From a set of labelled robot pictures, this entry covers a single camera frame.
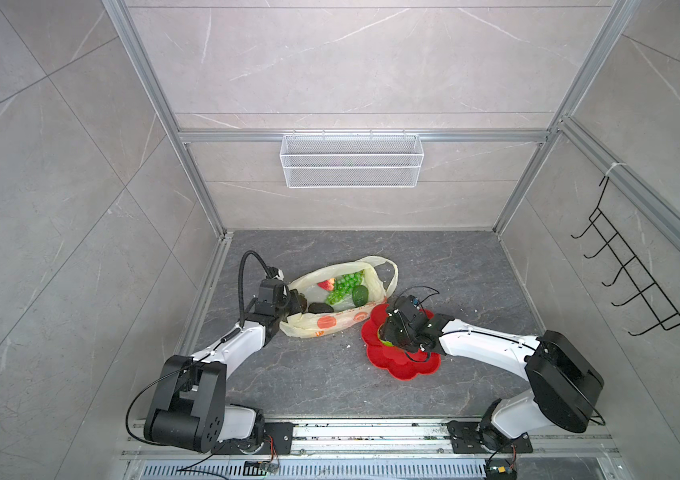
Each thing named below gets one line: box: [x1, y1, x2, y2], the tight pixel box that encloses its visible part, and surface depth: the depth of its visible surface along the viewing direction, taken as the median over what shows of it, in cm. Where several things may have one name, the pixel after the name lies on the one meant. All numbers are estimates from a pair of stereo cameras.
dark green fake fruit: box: [352, 285, 369, 308], surface depth 98 cm
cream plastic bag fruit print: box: [280, 256, 398, 339], surface depth 93 cm
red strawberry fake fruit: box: [317, 278, 336, 291], surface depth 102 cm
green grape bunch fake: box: [325, 270, 365, 305], surface depth 102 cm
